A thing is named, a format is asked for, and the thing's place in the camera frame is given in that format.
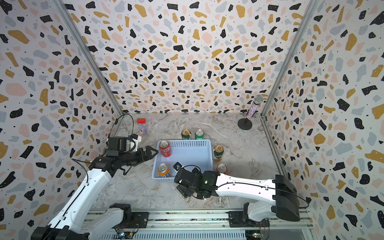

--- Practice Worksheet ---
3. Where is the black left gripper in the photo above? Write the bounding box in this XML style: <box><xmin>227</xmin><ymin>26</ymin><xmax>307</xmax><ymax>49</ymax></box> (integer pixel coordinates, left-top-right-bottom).
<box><xmin>119</xmin><ymin>145</ymin><xmax>158</xmax><ymax>167</ymax></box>

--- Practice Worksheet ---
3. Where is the red cola can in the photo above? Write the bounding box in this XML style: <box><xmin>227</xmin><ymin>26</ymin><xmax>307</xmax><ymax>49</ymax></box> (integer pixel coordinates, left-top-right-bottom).
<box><xmin>159</xmin><ymin>141</ymin><xmax>172</xmax><ymax>158</ymax></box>

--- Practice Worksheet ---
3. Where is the red soda can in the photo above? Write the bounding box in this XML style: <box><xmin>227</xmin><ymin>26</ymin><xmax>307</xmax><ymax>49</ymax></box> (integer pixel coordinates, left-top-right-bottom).
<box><xmin>216</xmin><ymin>163</ymin><xmax>228</xmax><ymax>174</ymax></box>

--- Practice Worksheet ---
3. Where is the orange soda can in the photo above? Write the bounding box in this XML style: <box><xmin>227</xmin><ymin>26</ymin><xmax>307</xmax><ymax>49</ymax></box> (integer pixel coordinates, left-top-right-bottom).
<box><xmin>157</xmin><ymin>164</ymin><xmax>171</xmax><ymax>178</ymax></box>

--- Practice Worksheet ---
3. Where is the dark green beer can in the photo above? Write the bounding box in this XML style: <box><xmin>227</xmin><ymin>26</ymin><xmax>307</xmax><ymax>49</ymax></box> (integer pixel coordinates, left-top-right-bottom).
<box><xmin>214</xmin><ymin>145</ymin><xmax>224</xmax><ymax>162</ymax></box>

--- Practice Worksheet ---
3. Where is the green and cream can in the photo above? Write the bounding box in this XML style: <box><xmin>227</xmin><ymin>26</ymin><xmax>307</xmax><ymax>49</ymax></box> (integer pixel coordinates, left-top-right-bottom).
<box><xmin>181</xmin><ymin>129</ymin><xmax>191</xmax><ymax>140</ymax></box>

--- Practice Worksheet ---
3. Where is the green soda can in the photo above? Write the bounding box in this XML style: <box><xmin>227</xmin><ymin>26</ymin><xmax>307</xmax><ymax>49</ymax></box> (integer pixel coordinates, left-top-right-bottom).
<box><xmin>195</xmin><ymin>129</ymin><xmax>205</xmax><ymax>140</ymax></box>

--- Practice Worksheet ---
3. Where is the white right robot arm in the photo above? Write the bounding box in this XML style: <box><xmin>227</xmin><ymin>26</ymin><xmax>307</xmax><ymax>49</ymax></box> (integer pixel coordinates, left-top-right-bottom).
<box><xmin>174</xmin><ymin>168</ymin><xmax>301</xmax><ymax>222</ymax></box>

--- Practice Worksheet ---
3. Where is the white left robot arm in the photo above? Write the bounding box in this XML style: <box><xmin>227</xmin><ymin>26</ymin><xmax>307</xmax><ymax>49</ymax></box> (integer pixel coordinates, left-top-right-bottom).
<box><xmin>31</xmin><ymin>146</ymin><xmax>159</xmax><ymax>240</ymax></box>

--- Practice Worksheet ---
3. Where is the light blue plastic basket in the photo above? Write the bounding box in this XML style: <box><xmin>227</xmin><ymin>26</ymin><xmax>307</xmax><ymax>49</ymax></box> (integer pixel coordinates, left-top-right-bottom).
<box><xmin>152</xmin><ymin>140</ymin><xmax>214</xmax><ymax>183</ymax></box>

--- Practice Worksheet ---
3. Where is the black microphone stand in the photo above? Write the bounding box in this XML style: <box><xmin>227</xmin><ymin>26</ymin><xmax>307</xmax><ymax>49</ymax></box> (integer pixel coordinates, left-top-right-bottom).
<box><xmin>238</xmin><ymin>118</ymin><xmax>253</xmax><ymax>130</ymax></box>

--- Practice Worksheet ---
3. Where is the glittery purple microphone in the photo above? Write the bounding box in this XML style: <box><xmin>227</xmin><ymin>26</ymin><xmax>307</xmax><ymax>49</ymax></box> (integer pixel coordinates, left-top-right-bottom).
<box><xmin>246</xmin><ymin>95</ymin><xmax>264</xmax><ymax>119</ymax></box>

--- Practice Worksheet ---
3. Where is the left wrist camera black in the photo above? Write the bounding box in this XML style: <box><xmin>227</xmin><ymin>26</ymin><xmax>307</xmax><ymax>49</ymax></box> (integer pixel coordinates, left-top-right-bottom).
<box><xmin>106</xmin><ymin>137</ymin><xmax>130</xmax><ymax>157</ymax></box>

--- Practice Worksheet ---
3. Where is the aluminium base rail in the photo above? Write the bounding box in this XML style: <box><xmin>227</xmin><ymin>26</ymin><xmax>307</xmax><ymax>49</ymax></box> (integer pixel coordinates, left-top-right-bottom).
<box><xmin>100</xmin><ymin>209</ymin><xmax>317</xmax><ymax>240</ymax></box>

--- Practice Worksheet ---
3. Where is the aluminium corner post left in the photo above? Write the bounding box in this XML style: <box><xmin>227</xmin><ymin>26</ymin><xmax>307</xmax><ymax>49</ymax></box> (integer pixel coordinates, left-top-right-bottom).
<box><xmin>52</xmin><ymin>0</ymin><xmax>124</xmax><ymax>116</ymax></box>

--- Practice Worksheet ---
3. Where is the aluminium corner post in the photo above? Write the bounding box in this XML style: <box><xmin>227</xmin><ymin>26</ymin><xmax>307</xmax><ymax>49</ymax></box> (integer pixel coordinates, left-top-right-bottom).
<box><xmin>261</xmin><ymin>0</ymin><xmax>320</xmax><ymax>118</ymax></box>
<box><xmin>52</xmin><ymin>0</ymin><xmax>124</xmax><ymax>116</ymax></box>

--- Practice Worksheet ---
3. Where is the aluminium corner post right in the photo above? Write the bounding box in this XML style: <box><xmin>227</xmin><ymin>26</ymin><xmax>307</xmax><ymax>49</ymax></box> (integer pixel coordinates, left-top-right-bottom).
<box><xmin>261</xmin><ymin>0</ymin><xmax>320</xmax><ymax>118</ymax></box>

